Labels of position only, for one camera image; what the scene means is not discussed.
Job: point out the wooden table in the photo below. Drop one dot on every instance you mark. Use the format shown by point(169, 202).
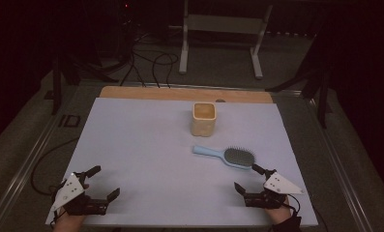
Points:
point(167, 93)

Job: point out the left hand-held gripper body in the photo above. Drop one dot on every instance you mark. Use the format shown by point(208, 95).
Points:
point(68, 191)

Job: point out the white metal stand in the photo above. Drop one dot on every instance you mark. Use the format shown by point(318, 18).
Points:
point(225, 24)

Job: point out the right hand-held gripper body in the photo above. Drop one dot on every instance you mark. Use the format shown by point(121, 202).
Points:
point(278, 185)

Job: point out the person's left hand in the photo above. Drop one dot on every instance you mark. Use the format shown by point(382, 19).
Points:
point(67, 223)

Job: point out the black metal stand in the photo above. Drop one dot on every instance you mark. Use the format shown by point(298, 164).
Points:
point(322, 103)
point(56, 87)

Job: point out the person's right hand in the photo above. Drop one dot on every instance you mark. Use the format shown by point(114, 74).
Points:
point(278, 214)

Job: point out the aluminium floor rail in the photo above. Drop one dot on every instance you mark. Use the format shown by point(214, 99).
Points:
point(22, 170)
point(338, 167)

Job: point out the light blue hairbrush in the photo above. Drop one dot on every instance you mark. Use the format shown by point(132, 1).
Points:
point(234, 157)

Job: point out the black floor socket plate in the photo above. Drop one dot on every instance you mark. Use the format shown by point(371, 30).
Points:
point(69, 121)

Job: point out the beige square cup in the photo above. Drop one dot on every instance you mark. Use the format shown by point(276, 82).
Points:
point(203, 124)

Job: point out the white table mat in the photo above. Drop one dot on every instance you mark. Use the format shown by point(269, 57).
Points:
point(147, 154)

